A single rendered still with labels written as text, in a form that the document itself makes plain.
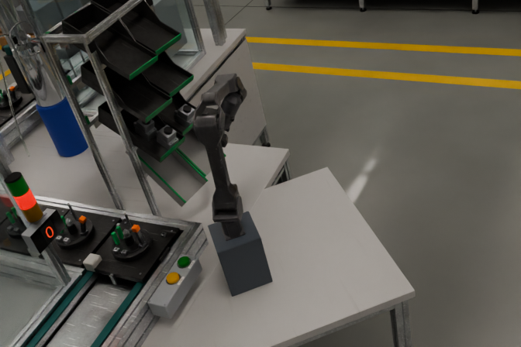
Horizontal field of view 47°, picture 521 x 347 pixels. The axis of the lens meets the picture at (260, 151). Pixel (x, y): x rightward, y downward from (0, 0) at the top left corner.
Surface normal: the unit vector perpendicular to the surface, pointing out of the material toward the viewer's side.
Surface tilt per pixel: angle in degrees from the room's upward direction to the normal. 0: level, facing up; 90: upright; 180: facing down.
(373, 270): 0
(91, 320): 0
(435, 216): 0
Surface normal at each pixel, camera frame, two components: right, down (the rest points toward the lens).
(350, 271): -0.20, -0.80
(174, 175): 0.43, -0.43
